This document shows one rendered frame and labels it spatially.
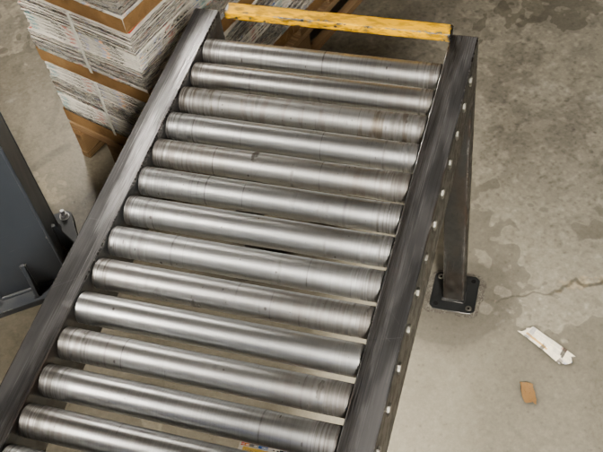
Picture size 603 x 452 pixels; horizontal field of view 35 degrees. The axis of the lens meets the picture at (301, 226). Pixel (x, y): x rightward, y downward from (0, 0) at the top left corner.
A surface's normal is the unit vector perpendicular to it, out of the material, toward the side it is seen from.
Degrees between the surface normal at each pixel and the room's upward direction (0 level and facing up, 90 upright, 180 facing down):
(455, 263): 90
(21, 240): 90
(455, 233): 90
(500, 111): 0
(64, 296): 0
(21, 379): 0
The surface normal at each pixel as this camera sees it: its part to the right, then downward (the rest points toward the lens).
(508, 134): -0.11, -0.61
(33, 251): 0.33, 0.72
